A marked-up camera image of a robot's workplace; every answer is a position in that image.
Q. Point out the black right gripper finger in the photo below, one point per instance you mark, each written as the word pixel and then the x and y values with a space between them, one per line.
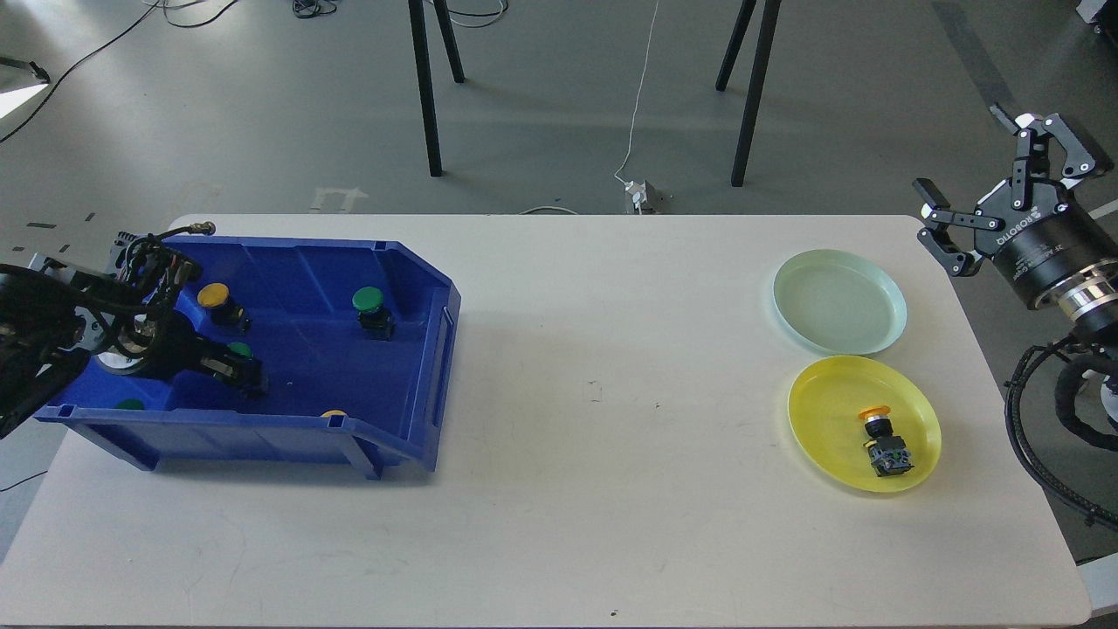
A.
pixel 937 217
pixel 1032 167

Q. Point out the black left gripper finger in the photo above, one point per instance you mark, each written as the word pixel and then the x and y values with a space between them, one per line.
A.
pixel 212 362

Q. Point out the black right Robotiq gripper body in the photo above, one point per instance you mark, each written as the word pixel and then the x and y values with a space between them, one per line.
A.
pixel 1044 243

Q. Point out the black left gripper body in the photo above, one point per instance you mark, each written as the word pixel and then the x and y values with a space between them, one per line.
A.
pixel 154 352

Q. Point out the yellow button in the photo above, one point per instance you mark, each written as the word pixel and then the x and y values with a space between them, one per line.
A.
pixel 888 453
pixel 222 309

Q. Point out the green button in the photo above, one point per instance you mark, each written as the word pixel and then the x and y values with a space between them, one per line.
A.
pixel 246 370
pixel 374 316

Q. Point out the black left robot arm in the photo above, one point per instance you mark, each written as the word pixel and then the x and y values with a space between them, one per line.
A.
pixel 58 318

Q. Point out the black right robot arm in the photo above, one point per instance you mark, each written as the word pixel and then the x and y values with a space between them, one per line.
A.
pixel 1088 350

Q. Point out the green button front corner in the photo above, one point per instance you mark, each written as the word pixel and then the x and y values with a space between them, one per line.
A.
pixel 130 404

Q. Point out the light green plate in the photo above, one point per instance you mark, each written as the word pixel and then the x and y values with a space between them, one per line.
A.
pixel 838 303

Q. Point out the yellow plate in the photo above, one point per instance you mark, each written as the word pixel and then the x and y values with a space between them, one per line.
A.
pixel 823 407

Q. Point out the blue plastic bin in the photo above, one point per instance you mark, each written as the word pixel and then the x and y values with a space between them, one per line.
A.
pixel 297 292

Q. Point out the black tripod right legs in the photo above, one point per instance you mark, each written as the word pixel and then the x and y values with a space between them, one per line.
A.
pixel 757 76

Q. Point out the black tripod legs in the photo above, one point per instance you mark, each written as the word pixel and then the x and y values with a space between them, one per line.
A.
pixel 425 83
pixel 757 76

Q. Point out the white power adapter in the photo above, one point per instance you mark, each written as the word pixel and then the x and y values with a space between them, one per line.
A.
pixel 644 199

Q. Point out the black tripod left legs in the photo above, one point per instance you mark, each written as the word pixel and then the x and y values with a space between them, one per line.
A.
pixel 425 83

